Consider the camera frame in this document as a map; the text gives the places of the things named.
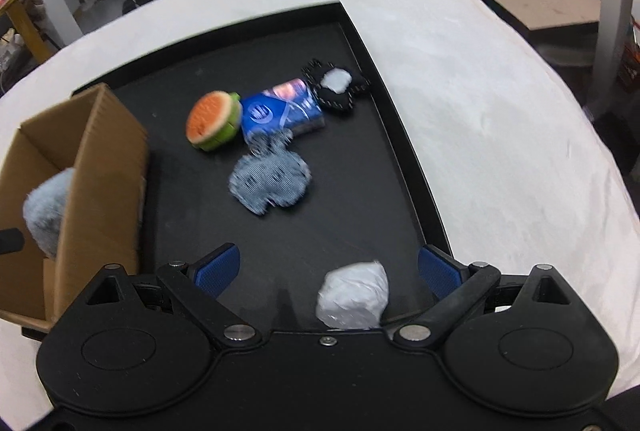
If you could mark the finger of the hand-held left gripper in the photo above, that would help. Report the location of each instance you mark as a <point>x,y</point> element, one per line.
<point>11,241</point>

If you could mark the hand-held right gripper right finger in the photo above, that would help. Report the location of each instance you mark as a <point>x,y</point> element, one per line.
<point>437,271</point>

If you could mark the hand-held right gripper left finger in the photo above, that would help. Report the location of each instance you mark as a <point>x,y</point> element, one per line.
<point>220,268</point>

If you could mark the white soft ball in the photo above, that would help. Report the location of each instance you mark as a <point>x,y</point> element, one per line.
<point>352,293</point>

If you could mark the blue checked plush toy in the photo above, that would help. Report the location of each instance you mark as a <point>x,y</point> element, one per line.
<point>270,181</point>

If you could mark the black tray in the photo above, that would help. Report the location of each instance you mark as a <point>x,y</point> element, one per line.
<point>350,211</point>

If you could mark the brown cardboard box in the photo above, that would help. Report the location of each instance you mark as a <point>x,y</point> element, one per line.
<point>100,171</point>

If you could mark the watermelon slice plush toy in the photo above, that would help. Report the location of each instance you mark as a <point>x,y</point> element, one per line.
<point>207,118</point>

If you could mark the blue tissue packet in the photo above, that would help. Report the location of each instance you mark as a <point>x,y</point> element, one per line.
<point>280,113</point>

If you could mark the black paw plush toy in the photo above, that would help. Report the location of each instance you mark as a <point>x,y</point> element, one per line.
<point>345,101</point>

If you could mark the grey fluffy plush toy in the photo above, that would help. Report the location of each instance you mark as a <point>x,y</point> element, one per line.
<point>47,211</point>

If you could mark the gold round table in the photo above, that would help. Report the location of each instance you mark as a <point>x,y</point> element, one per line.
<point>30,31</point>

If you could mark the red bag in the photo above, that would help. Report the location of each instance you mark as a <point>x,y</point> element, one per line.
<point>631,66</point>

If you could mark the white stand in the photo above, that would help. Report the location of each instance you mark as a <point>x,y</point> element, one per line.
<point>612,21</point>

